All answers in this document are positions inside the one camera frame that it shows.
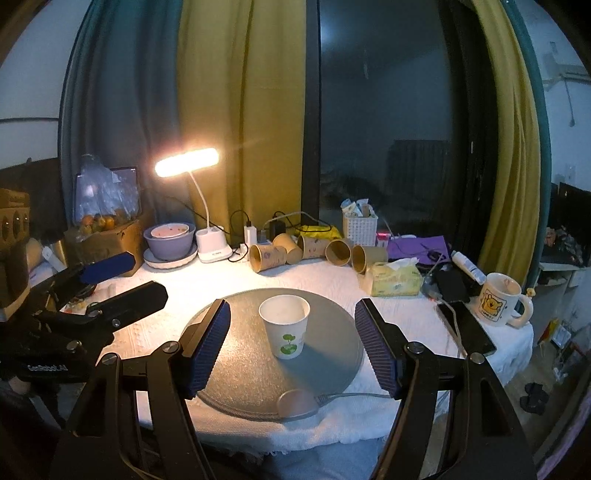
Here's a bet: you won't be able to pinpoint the white mug bear print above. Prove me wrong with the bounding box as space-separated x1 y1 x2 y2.
475 272 534 329

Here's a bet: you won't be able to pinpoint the black monitor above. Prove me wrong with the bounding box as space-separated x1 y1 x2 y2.
558 182 591 234

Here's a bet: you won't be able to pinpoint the white plate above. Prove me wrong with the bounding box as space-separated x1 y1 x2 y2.
143 244 201 270

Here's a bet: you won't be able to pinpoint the black phone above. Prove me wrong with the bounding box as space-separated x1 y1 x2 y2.
436 300 498 356

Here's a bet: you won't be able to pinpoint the white plastic basket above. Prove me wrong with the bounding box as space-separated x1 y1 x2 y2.
342 198 379 247

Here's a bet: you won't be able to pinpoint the purple bowl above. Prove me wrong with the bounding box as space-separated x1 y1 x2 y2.
143 222 197 262

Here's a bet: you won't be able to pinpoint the brown cardboard box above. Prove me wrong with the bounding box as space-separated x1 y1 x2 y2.
0 188 31 246

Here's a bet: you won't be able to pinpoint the black shoes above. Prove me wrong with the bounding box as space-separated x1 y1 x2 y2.
520 383 549 414

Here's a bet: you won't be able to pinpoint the white paper cup green print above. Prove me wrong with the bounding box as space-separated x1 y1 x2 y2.
259 295 311 360

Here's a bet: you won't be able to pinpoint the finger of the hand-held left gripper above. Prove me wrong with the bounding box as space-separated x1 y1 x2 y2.
36 281 168 344
46 251 137 297

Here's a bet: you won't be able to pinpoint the teal curtain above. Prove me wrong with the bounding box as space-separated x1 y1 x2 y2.
59 0 185 232
501 0 555 266

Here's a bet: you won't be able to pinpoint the cardboard box of oranges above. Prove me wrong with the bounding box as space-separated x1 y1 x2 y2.
64 213 145 278

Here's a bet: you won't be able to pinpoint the clear plastic bag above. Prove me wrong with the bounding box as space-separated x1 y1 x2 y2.
75 154 140 219

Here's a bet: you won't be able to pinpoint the black power bank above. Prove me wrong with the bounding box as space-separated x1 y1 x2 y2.
434 267 471 304

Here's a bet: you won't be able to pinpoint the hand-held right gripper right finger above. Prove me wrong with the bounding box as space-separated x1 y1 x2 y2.
354 298 539 480

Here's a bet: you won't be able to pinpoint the yellow curtain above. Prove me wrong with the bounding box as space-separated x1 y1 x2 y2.
468 0 542 278
178 0 308 241

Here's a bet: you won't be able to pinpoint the white air conditioner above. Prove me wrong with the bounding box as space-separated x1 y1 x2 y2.
539 41 583 85

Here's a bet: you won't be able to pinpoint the grey round mat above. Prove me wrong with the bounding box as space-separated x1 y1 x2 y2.
178 288 377 421

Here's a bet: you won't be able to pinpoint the white tablecloth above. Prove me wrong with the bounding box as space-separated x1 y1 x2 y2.
60 256 535 457

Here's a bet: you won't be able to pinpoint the brown paper cup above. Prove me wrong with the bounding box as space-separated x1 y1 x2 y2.
351 244 389 274
325 239 354 268
272 233 302 264
296 235 343 262
249 243 288 273

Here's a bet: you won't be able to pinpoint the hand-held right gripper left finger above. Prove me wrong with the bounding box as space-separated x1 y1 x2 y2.
60 299 232 480

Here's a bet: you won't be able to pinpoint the pink bowl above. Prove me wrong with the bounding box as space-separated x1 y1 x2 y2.
151 223 191 240

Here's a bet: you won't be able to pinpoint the white desk lamp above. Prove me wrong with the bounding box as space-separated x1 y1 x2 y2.
154 147 233 264

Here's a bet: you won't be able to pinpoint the yellow-green tissue pack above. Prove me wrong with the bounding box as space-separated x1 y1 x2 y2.
370 257 424 297

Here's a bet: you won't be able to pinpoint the black cable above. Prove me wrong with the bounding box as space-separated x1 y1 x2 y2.
229 210 250 246

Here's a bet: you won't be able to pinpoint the white tube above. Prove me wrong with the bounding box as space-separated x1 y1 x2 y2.
451 251 487 285

